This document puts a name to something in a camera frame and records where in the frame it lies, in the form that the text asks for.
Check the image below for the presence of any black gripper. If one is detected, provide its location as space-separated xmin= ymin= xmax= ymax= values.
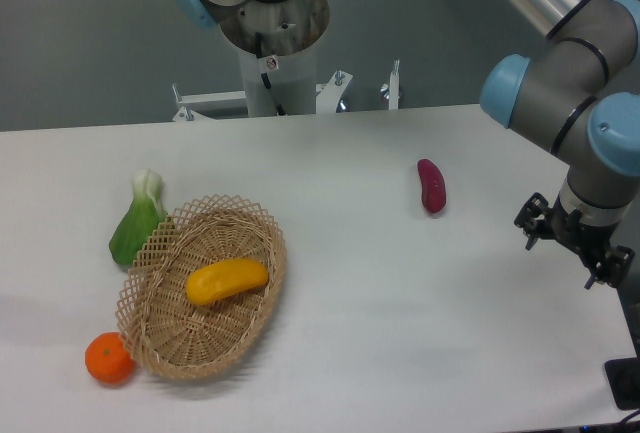
xmin=514 ymin=192 xmax=635 ymax=288

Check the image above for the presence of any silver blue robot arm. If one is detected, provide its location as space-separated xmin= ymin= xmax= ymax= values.
xmin=176 ymin=0 xmax=639 ymax=287

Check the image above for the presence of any yellow mango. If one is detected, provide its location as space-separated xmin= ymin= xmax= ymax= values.
xmin=185 ymin=258 xmax=269 ymax=306

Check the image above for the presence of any woven wicker basket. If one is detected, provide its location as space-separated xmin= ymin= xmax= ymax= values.
xmin=116 ymin=195 xmax=287 ymax=380

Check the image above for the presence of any black device at table edge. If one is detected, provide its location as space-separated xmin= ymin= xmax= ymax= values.
xmin=604 ymin=357 xmax=639 ymax=411

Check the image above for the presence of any purple sweet potato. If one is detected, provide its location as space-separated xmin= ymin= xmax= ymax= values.
xmin=417 ymin=159 xmax=447 ymax=214

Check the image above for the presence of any green bok choy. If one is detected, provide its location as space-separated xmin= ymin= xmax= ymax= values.
xmin=109 ymin=169 xmax=167 ymax=266

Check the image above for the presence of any orange tangerine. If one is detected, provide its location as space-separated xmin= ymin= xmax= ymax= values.
xmin=84 ymin=332 xmax=136 ymax=386

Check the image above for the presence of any white metal mounting frame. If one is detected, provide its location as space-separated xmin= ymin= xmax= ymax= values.
xmin=171 ymin=59 xmax=402 ymax=122

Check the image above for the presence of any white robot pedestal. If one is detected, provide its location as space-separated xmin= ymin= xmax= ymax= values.
xmin=219 ymin=0 xmax=331 ymax=118

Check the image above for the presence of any black cable on pedestal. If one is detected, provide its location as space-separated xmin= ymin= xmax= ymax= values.
xmin=254 ymin=31 xmax=289 ymax=117

